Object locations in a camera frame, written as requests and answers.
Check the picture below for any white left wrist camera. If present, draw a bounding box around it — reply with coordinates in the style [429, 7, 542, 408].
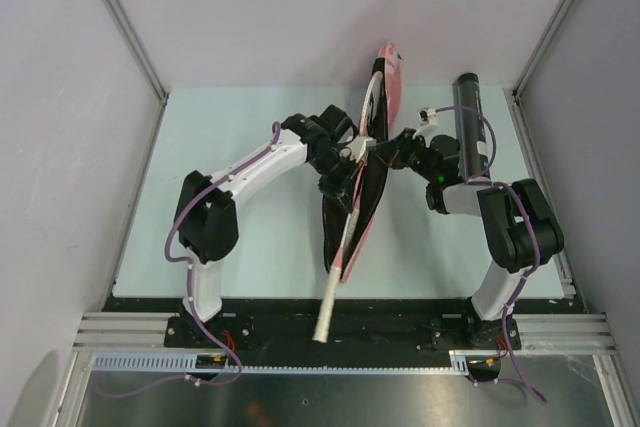
[340, 135, 377, 163]

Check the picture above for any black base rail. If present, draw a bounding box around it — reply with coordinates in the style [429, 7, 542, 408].
[102, 296, 586, 373]

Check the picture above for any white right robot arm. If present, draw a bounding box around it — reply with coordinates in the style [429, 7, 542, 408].
[370, 129, 565, 348]

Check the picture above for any right aluminium frame post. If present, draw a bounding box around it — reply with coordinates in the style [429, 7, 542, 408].
[510, 0, 609, 101]

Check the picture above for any aluminium frame post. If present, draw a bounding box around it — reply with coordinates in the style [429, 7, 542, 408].
[510, 0, 609, 101]
[72, 0, 170, 106]

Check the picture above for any pink racket bag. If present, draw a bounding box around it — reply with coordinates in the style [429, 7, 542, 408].
[322, 41, 403, 283]

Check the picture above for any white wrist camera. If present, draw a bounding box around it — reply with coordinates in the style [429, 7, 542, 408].
[413, 108, 440, 139]
[340, 135, 377, 163]

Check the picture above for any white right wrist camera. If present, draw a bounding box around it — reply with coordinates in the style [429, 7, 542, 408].
[413, 108, 440, 139]

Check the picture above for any grey slotted cable duct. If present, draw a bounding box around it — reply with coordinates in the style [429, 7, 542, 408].
[92, 352, 469, 376]

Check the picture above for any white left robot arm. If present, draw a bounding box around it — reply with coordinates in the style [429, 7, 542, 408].
[165, 105, 375, 347]

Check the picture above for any black shuttlecock tube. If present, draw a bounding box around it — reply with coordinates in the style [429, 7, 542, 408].
[452, 72, 490, 181]

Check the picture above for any pink racket head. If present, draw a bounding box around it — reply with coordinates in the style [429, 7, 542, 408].
[312, 160, 367, 343]

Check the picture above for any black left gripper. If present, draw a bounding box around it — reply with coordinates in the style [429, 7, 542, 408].
[309, 149, 364, 214]

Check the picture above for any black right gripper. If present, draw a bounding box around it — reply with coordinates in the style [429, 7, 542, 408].
[375, 127, 437, 182]

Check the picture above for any left aluminium frame post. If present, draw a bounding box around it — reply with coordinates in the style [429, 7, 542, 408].
[72, 0, 170, 106]

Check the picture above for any aluminium base extrusion rail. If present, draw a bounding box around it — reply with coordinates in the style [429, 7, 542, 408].
[73, 312, 174, 352]

